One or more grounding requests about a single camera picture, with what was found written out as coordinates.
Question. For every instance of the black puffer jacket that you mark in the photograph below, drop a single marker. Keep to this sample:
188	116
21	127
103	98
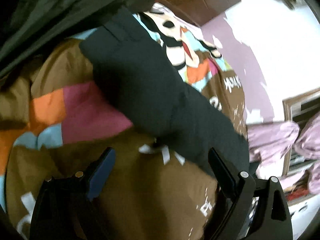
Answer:
136	77

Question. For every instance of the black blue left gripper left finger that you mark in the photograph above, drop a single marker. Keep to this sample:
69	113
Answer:
64	207

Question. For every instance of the brown framed barred window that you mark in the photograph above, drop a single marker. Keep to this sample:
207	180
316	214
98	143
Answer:
299	109

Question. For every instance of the right pink curtain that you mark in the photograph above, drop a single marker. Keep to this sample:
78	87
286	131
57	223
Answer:
307	145

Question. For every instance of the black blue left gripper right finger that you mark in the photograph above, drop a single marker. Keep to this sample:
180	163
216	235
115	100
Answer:
247	207

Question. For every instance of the colourful monkey print bedspread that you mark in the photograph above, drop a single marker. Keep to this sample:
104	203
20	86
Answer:
55	121

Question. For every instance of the dark green jacket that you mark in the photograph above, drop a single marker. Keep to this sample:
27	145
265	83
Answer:
29	26

